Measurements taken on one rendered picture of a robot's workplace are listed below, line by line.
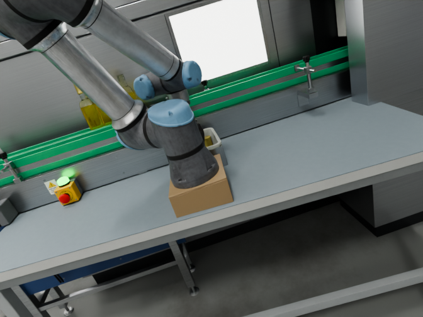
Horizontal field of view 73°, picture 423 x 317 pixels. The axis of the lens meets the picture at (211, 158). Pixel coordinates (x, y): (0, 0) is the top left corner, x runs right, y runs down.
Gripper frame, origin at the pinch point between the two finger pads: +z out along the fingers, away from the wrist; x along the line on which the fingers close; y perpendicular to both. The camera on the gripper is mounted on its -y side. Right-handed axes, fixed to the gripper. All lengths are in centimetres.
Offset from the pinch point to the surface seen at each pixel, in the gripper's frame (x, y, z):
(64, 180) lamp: 52, 7, -4
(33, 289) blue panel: 93, 14, 45
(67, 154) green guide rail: 49, 14, -12
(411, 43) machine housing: -93, 4, -14
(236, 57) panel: -33, 39, -25
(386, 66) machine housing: -82, 4, -8
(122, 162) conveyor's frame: 30.1, 11.7, -2.0
